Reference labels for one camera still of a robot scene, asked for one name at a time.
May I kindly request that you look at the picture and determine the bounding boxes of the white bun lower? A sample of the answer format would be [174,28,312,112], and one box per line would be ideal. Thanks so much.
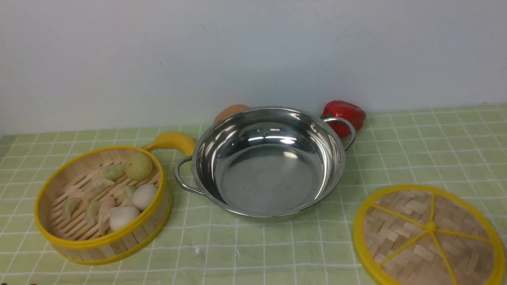
[109,205,141,232]

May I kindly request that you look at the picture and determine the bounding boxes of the green checked tablecloth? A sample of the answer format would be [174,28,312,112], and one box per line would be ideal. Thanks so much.
[0,104,506,285]

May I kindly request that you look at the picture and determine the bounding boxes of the woven bamboo steamer lid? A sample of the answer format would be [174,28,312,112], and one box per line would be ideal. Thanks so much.
[353,184,506,285]

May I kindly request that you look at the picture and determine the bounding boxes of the green dumpling top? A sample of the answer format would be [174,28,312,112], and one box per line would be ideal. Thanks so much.
[100,164,125,181]

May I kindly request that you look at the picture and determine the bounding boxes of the green dumpling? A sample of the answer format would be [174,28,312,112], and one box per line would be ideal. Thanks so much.
[61,197,82,222]
[84,201,101,226]
[100,164,125,181]

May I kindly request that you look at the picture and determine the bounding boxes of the pink dumpling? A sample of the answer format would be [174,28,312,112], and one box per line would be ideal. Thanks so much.
[100,196,115,211]

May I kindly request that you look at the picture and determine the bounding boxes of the yellow banana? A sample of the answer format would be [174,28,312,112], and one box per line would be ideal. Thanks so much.
[142,132,196,156]

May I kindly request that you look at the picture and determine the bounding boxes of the green round bun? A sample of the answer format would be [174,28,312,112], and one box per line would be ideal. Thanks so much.
[124,153,153,181]

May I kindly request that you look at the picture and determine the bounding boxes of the red bell pepper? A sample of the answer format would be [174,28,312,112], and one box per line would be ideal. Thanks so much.
[321,100,366,138]

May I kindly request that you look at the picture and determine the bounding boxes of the orange fruit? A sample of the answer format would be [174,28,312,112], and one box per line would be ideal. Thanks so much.
[213,104,249,124]

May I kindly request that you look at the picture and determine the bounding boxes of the white bun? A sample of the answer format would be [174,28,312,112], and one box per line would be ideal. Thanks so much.
[109,205,141,232]
[131,184,158,211]

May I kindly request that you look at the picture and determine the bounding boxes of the stainless steel pot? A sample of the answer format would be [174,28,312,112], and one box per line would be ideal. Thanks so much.
[175,106,356,218]

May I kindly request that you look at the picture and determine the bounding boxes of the bamboo steamer basket yellow rim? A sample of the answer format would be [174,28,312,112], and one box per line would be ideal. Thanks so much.
[33,146,173,266]

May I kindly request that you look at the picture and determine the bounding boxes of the white dumpling centre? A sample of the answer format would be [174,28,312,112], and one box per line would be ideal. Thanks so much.
[82,177,115,204]

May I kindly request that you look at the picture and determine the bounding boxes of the green dumpling left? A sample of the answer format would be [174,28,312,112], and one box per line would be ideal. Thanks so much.
[61,197,82,222]

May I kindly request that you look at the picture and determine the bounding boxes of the white bun upper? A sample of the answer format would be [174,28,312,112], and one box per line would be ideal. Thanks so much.
[131,184,158,211]

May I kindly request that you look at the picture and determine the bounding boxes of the green dumpling lower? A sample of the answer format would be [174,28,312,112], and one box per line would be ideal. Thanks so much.
[84,201,101,226]

